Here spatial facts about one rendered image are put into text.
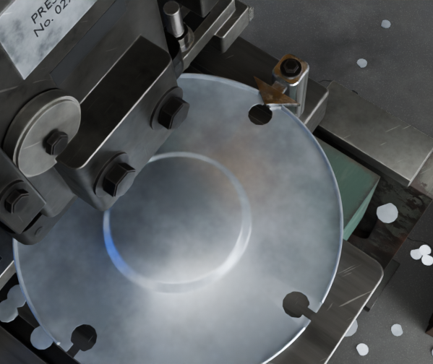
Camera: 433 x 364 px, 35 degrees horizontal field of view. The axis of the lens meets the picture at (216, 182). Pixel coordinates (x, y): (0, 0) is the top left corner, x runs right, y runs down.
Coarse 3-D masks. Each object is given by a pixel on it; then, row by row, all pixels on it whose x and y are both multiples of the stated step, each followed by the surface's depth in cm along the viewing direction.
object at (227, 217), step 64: (192, 128) 64; (256, 128) 64; (128, 192) 62; (192, 192) 61; (256, 192) 61; (320, 192) 61; (64, 256) 60; (128, 256) 59; (192, 256) 59; (256, 256) 59; (320, 256) 59; (64, 320) 58; (128, 320) 58; (192, 320) 58; (256, 320) 57
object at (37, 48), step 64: (0, 0) 32; (64, 0) 36; (128, 0) 42; (0, 64) 35; (64, 64) 40; (128, 64) 45; (0, 128) 38; (64, 128) 41; (128, 128) 45; (64, 192) 49
